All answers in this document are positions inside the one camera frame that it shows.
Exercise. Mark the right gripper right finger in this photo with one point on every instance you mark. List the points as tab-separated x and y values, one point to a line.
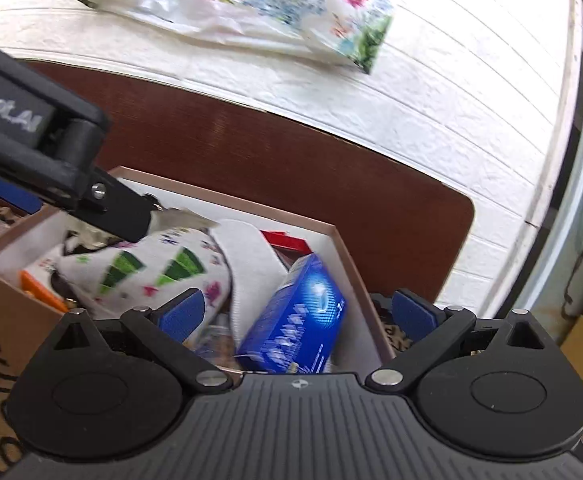
437	336

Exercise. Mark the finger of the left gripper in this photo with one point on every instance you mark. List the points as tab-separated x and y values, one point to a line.
19	198

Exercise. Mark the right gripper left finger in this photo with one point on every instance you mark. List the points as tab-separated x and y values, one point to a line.
162	333

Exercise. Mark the blue medicine box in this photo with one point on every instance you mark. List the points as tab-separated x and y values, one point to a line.
298	328

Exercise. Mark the white patterned sock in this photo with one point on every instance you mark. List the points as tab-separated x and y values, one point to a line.
148	273

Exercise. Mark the orange white small box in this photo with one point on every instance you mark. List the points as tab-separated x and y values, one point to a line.
35	288

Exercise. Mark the dark red headboard panel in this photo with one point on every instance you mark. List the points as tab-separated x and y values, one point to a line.
401	227

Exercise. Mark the white shoe insole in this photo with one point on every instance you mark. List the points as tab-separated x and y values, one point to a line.
256	272

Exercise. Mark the brown cardboard storage box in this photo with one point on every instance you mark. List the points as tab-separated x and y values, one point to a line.
25	322

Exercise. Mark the dark patterned pouch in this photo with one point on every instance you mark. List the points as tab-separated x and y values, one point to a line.
82	237

